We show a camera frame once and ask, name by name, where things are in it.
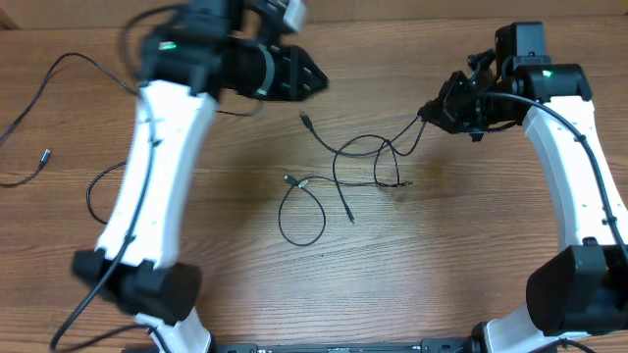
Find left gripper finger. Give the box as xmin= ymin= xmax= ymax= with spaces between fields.
xmin=301 ymin=74 xmax=329 ymax=100
xmin=299 ymin=48 xmax=328 ymax=81

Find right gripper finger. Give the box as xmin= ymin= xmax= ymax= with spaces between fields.
xmin=426 ymin=71 xmax=466 ymax=109
xmin=417 ymin=105 xmax=456 ymax=133

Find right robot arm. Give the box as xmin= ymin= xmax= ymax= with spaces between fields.
xmin=419 ymin=22 xmax=627 ymax=352

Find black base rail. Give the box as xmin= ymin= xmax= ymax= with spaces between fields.
xmin=209 ymin=336 xmax=487 ymax=353

